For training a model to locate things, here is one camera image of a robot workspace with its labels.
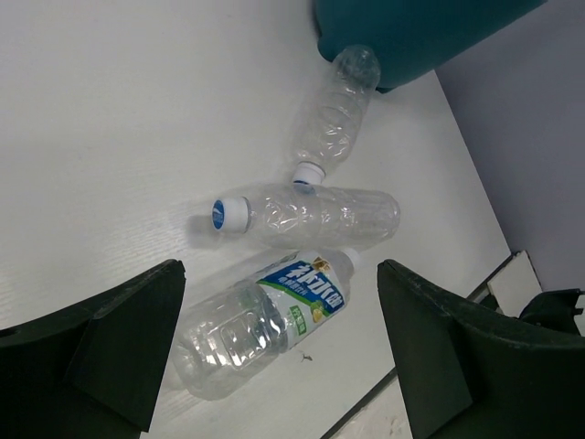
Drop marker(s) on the green label plastic bottle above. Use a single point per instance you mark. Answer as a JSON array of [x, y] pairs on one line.
[[225, 340]]

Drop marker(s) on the blue bin yellow rim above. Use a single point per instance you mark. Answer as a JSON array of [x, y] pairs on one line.
[[412, 37]]

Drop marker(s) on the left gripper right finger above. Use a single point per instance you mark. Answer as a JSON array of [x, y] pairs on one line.
[[466, 371]]

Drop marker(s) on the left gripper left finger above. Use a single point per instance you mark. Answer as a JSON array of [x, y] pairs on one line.
[[93, 369]]

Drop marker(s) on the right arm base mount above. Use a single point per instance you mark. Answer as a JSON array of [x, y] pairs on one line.
[[519, 294]]

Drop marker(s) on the clear slim plastic bottle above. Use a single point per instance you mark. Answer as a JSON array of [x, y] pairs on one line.
[[333, 120]]

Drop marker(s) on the clear crumpled plastic bottle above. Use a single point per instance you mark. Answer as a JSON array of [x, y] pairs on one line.
[[300, 216]]

